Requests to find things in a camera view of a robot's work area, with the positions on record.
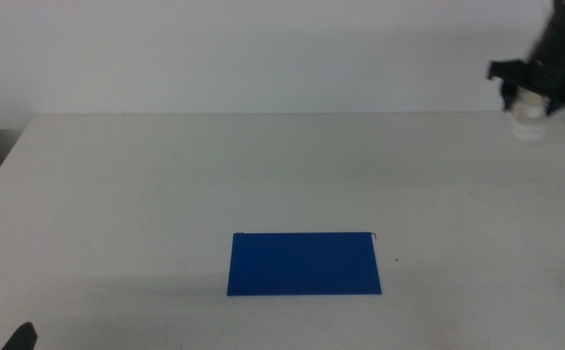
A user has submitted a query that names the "blue rectangular mat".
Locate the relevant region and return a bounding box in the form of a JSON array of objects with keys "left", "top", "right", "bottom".
[{"left": 227, "top": 231, "right": 383, "bottom": 297}]

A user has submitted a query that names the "white plastic object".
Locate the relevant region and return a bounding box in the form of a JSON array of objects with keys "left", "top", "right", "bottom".
[{"left": 509, "top": 89, "right": 551, "bottom": 143}]

